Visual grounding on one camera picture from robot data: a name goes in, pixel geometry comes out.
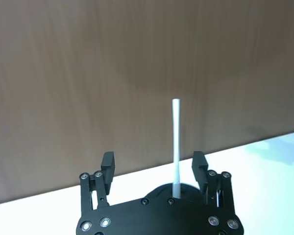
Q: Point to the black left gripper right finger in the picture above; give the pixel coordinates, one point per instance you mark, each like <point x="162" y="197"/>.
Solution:
<point x="199" y="171"/>

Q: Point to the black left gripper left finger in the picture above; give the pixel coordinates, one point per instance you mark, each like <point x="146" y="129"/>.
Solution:
<point x="107" y="171"/>

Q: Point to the white table cloth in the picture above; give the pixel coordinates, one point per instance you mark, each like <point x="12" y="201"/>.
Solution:
<point x="39" y="215"/>

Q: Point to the white straw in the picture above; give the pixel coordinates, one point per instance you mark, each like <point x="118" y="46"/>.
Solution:
<point x="176" y="147"/>

